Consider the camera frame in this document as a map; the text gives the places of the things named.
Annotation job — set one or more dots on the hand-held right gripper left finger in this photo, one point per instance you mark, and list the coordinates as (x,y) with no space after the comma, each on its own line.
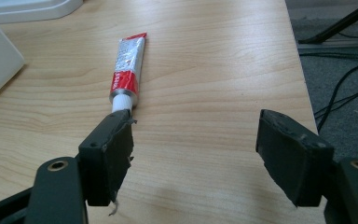
(104,158)

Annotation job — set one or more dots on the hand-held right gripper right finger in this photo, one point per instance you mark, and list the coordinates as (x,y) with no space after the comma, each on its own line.
(293,155)

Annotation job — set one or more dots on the red and silver glue tube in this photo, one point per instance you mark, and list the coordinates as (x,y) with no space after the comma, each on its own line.
(126,70)

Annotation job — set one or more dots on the black stand leg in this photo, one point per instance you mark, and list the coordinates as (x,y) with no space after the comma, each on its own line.
(338,23)

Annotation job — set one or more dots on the white plastic tray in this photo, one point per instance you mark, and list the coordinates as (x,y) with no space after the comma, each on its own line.
(31,9)

